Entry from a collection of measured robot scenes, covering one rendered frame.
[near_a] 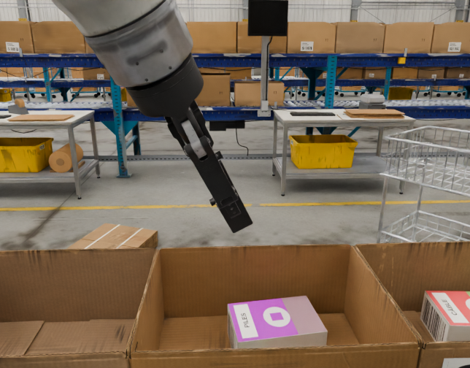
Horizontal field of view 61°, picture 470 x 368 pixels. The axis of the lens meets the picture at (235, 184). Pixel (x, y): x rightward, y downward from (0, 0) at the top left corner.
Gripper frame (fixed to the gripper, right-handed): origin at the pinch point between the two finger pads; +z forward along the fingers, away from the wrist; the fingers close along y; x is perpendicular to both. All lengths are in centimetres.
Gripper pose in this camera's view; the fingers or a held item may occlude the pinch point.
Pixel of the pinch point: (228, 198)
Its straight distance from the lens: 53.3
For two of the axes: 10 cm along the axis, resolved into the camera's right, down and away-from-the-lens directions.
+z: 3.4, 6.8, 6.5
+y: 3.0, 5.8, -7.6
